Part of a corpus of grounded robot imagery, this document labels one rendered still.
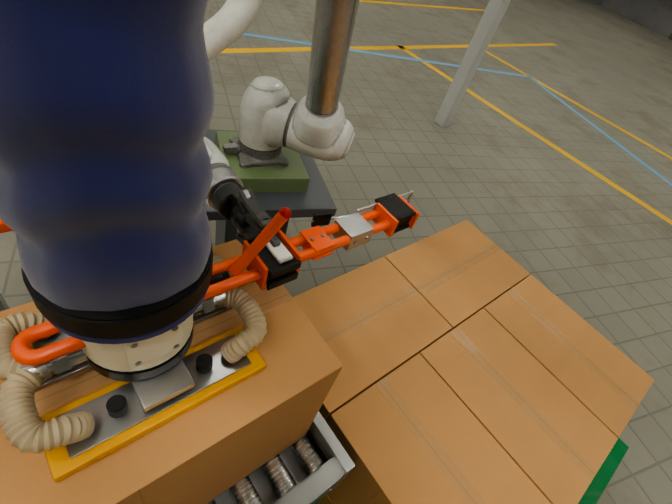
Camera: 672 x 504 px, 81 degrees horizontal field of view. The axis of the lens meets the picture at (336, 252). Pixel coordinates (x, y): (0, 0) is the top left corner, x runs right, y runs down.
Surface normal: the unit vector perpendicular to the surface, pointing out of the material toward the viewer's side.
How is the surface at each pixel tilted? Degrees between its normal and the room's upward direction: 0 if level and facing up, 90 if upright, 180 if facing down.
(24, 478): 0
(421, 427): 0
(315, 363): 0
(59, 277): 78
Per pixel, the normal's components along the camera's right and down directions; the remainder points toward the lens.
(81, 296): 0.02, 0.79
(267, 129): -0.18, 0.69
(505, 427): 0.25, -0.68
